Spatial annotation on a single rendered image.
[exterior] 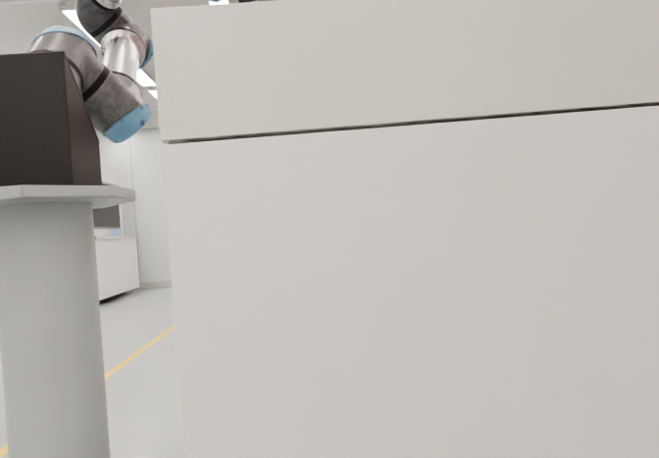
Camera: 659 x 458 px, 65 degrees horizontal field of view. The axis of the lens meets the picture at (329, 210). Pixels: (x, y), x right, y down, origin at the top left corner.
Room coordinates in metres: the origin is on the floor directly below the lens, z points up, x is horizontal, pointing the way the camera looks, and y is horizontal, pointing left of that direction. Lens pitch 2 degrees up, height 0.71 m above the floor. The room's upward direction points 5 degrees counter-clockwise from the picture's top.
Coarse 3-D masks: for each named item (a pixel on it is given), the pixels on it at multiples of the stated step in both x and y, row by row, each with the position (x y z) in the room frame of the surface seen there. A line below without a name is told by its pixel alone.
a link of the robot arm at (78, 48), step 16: (48, 32) 1.02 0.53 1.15; (64, 32) 1.03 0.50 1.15; (80, 32) 1.06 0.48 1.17; (32, 48) 0.98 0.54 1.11; (48, 48) 0.97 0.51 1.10; (64, 48) 0.99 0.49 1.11; (80, 48) 1.04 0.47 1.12; (80, 64) 1.02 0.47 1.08; (96, 64) 1.06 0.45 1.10; (96, 80) 1.05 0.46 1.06
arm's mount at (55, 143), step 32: (0, 64) 0.86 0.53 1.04; (32, 64) 0.87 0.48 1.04; (64, 64) 0.87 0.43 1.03; (0, 96) 0.86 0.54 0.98; (32, 96) 0.87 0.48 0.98; (64, 96) 0.87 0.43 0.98; (0, 128) 0.86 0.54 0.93; (32, 128) 0.87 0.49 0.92; (64, 128) 0.87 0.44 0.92; (0, 160) 0.86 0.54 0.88; (32, 160) 0.87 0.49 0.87; (64, 160) 0.87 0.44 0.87; (96, 160) 0.99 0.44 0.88
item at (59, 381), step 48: (0, 192) 0.78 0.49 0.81; (48, 192) 0.81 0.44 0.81; (96, 192) 0.87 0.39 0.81; (0, 240) 0.87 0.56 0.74; (48, 240) 0.87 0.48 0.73; (0, 288) 0.88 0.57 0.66; (48, 288) 0.87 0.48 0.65; (96, 288) 0.95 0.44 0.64; (0, 336) 0.89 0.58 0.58; (48, 336) 0.87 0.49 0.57; (96, 336) 0.94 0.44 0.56; (48, 384) 0.87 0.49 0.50; (96, 384) 0.93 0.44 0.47; (48, 432) 0.86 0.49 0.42; (96, 432) 0.92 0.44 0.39
